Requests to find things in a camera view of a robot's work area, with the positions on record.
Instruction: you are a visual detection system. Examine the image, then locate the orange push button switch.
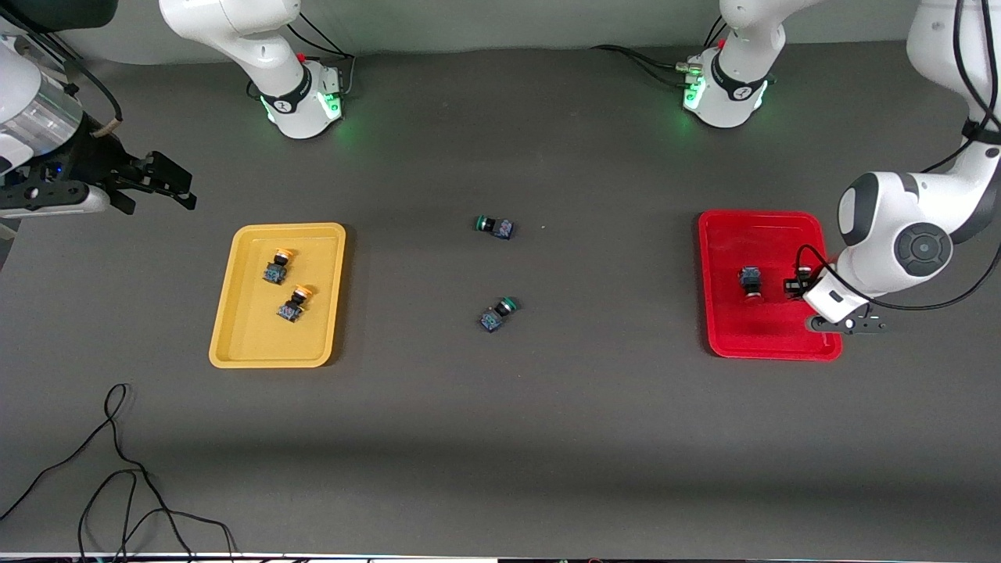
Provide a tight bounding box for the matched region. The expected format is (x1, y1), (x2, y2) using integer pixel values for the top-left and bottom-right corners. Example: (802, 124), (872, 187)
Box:
(263, 249), (296, 285)
(276, 286), (315, 323)

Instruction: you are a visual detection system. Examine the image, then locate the red plastic tray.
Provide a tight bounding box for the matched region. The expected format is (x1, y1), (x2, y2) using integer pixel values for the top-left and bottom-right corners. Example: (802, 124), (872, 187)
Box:
(698, 210), (844, 362)

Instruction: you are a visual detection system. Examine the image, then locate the yellow plastic tray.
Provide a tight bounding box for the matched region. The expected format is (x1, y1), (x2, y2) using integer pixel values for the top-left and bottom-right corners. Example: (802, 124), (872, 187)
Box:
(209, 222), (347, 369)

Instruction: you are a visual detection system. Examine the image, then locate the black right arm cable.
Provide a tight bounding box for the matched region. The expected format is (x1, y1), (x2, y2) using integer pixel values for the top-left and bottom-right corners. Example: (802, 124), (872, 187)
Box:
(0, 12), (124, 157)

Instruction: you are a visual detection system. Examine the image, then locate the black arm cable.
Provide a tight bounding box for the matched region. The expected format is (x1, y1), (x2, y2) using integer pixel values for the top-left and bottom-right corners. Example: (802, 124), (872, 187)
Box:
(794, 0), (1001, 312)
(0, 12), (124, 157)

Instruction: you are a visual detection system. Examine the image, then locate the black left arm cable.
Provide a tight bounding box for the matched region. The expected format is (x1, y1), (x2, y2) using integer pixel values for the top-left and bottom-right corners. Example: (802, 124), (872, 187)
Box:
(794, 0), (1001, 312)

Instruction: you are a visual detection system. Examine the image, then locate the black right base cable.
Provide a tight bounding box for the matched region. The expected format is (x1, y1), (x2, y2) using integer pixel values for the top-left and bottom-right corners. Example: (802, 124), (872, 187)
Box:
(285, 12), (357, 96)

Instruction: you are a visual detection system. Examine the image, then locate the black base cable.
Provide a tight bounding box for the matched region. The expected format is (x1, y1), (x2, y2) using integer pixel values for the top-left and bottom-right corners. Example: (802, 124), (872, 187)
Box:
(285, 12), (357, 96)
(590, 44), (693, 88)

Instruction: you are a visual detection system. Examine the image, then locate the thin black loose cable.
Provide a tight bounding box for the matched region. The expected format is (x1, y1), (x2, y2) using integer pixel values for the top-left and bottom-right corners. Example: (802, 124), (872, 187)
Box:
(0, 382), (238, 563)

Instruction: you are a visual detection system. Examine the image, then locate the black left base cable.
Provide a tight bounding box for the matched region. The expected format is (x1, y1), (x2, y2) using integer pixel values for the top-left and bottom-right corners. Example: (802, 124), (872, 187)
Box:
(590, 44), (693, 88)

